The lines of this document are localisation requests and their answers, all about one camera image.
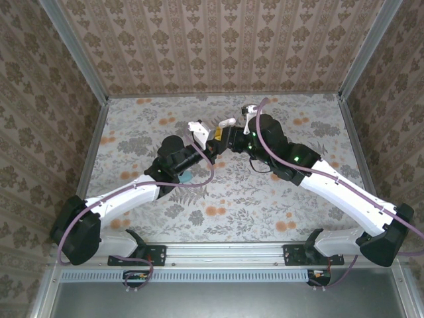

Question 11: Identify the aluminium side rail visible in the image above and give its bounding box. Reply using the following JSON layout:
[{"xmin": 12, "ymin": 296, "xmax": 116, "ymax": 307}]
[
  {"xmin": 75, "ymin": 101, "xmax": 110, "ymax": 199},
  {"xmin": 337, "ymin": 95, "xmax": 380, "ymax": 203}
]

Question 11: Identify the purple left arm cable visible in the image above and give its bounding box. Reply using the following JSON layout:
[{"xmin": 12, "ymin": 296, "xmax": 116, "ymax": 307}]
[{"xmin": 56, "ymin": 129, "xmax": 215, "ymax": 293}]

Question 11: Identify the grey metal panel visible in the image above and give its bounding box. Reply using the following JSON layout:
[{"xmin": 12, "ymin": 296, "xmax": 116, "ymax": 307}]
[{"xmin": 49, "ymin": 281, "xmax": 400, "ymax": 318}]

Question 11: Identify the aluminium corner post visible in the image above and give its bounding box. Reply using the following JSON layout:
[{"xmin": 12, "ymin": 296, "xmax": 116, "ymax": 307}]
[
  {"xmin": 38, "ymin": 0, "xmax": 110, "ymax": 106},
  {"xmin": 337, "ymin": 0, "xmax": 404, "ymax": 101}
]

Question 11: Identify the aluminium back rail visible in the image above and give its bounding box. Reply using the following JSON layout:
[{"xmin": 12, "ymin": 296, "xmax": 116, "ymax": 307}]
[{"xmin": 106, "ymin": 91, "xmax": 341, "ymax": 99}]

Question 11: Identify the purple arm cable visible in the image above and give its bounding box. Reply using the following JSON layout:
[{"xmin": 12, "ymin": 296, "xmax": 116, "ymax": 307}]
[
  {"xmin": 254, "ymin": 97, "xmax": 424, "ymax": 292},
  {"xmin": 56, "ymin": 129, "xmax": 215, "ymax": 293}
]

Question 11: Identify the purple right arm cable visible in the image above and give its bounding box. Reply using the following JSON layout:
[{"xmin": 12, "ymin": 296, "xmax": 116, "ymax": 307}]
[{"xmin": 254, "ymin": 97, "xmax": 424, "ymax": 292}]

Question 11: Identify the aluminium frame bar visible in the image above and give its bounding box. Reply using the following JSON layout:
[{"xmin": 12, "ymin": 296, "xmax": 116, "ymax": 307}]
[
  {"xmin": 392, "ymin": 266, "xmax": 419, "ymax": 318},
  {"xmin": 28, "ymin": 263, "xmax": 62, "ymax": 318}
]

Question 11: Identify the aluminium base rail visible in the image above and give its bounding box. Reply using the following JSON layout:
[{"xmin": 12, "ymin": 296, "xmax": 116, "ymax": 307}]
[{"xmin": 48, "ymin": 241, "xmax": 403, "ymax": 270}]

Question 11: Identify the grey slotted cable duct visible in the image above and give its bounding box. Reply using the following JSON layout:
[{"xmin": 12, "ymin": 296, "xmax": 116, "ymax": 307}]
[{"xmin": 60, "ymin": 268, "xmax": 311, "ymax": 284}]

